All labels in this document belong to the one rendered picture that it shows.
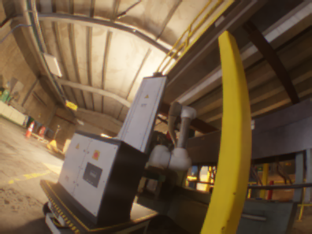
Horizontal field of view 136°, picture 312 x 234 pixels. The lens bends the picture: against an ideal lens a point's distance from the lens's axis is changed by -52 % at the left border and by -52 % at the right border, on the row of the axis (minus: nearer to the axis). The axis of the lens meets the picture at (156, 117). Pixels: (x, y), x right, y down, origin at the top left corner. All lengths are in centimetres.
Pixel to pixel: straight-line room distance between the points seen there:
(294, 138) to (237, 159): 101
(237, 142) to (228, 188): 16
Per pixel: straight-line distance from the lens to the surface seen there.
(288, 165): 608
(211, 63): 170
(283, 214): 133
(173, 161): 120
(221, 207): 49
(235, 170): 47
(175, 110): 151
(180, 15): 512
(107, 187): 75
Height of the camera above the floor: 72
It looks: 24 degrees up
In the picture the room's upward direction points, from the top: 17 degrees clockwise
